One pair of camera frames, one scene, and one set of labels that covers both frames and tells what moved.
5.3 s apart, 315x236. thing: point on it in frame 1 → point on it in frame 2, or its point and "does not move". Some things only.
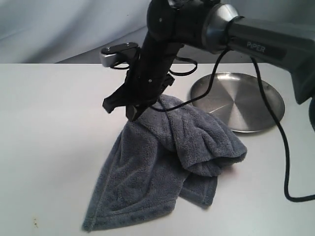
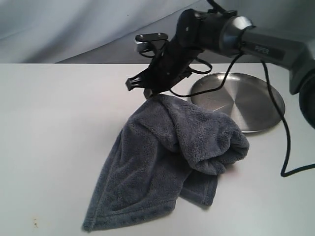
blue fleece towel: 164,154 does not move
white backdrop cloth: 75,31 does not move
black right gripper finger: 131,112 → 148,93
